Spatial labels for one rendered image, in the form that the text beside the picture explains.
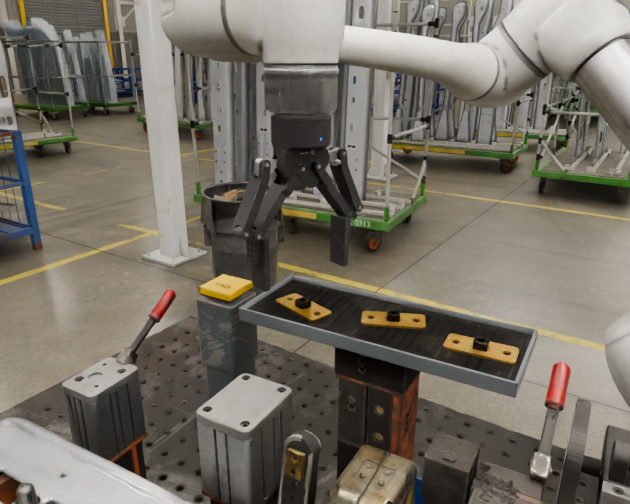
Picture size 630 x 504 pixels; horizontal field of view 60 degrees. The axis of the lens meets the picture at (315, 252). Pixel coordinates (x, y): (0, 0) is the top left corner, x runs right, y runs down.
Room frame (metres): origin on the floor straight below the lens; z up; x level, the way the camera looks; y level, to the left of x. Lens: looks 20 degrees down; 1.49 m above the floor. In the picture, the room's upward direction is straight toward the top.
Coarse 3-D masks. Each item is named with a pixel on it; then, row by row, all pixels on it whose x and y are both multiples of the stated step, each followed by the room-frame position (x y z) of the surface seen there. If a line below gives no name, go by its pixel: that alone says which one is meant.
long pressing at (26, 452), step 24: (0, 432) 0.62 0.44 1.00; (24, 432) 0.62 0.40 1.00; (48, 432) 0.61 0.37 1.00; (0, 456) 0.57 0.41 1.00; (24, 456) 0.57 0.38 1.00; (48, 456) 0.57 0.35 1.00; (72, 456) 0.57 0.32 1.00; (96, 456) 0.57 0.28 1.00; (24, 480) 0.53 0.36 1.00; (48, 480) 0.53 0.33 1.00; (72, 480) 0.53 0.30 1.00; (96, 480) 0.53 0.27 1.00; (120, 480) 0.53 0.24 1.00; (144, 480) 0.53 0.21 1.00
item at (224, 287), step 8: (216, 280) 0.78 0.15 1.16; (224, 280) 0.78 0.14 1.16; (232, 280) 0.78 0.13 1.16; (240, 280) 0.78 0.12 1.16; (248, 280) 0.78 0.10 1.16; (200, 288) 0.75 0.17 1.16; (208, 288) 0.75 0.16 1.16; (216, 288) 0.75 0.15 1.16; (224, 288) 0.75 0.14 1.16; (232, 288) 0.75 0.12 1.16; (240, 288) 0.75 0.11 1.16; (248, 288) 0.77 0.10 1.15; (216, 296) 0.74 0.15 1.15; (224, 296) 0.73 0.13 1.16; (232, 296) 0.73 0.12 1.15
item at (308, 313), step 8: (288, 296) 0.71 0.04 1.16; (296, 296) 0.71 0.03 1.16; (280, 304) 0.69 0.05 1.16; (288, 304) 0.69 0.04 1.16; (296, 304) 0.68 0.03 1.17; (304, 304) 0.67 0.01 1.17; (312, 304) 0.69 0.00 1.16; (296, 312) 0.66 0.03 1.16; (304, 312) 0.66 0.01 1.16; (312, 312) 0.66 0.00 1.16; (320, 312) 0.66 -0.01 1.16; (328, 312) 0.66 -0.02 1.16; (312, 320) 0.64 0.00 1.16
